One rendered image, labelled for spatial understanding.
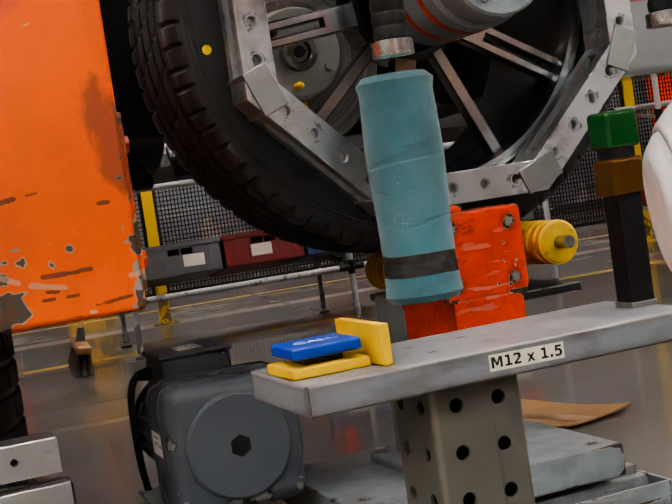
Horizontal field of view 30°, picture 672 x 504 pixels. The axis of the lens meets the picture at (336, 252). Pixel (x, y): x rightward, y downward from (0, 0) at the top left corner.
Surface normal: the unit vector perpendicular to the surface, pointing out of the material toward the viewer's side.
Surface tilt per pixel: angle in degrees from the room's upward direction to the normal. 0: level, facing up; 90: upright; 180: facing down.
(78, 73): 90
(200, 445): 90
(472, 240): 90
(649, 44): 90
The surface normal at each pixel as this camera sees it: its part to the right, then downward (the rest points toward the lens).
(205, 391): 0.27, -0.38
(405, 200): -0.18, 0.13
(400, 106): 0.02, 0.00
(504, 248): 0.36, 0.00
